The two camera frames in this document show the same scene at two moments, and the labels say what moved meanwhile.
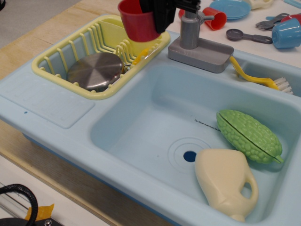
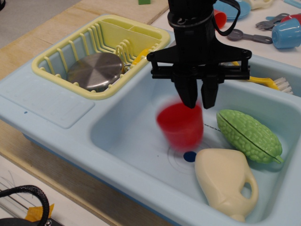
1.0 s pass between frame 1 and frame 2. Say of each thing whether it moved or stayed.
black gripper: moved
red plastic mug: moved
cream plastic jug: stayed
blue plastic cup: stayed
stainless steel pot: stayed
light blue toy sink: stayed
